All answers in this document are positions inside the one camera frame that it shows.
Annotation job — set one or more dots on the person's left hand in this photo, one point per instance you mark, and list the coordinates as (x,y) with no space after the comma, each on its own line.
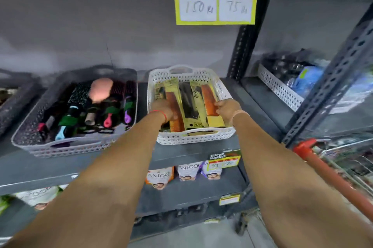
(163,106)

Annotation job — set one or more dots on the person's right hand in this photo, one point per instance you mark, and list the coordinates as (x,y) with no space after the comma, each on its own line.
(230,108)

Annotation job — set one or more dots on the person's right fingers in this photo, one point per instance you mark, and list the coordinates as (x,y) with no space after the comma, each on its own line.
(219,109)

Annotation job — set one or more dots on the person's left fingers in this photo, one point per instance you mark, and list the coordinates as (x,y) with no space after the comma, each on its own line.
(174,114)

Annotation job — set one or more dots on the brown comb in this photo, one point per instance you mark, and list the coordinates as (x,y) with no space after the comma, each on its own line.
(208,96)
(170,90)

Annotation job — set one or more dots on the person's left forearm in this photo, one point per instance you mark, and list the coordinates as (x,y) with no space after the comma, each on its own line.
(102,186)

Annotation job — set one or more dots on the person's right forearm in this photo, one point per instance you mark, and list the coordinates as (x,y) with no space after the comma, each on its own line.
(291,186)

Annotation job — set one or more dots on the red wrist thread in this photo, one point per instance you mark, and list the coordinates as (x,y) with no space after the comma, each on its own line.
(162,113)

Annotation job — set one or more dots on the black comb in gold packet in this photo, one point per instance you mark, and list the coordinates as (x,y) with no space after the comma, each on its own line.
(188,102)

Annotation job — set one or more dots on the pale wrist thread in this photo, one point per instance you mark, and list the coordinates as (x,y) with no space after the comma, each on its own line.
(237,114)

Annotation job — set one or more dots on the white perforated plastic basket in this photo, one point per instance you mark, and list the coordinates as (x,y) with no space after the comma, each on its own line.
(189,138)
(279,89)

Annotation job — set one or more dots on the yellow shelf price label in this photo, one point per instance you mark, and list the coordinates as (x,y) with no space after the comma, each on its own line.
(224,160)
(229,199)

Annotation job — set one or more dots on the white hair dye box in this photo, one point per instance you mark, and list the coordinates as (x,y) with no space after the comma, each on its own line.
(189,171)
(39,197)

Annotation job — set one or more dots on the purple hair dye box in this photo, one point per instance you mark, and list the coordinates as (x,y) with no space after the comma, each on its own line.
(212,173)

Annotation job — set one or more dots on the grey slotted shelf upright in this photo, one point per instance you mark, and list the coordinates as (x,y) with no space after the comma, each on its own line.
(335,76)
(246,50)

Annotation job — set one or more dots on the orange hair dye box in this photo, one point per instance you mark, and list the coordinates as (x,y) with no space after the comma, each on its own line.
(159,179)

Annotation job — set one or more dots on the heap of hairbrushes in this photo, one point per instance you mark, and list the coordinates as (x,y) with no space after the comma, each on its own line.
(99,102)

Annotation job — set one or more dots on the heap of dark packets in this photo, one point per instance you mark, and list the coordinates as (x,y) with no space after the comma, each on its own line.
(284,64)

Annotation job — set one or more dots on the blue plastic packet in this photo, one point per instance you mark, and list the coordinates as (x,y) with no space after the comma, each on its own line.
(307,80)

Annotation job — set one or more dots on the grey perforated plastic basket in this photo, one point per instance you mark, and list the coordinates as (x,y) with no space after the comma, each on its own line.
(17,102)
(72,147)

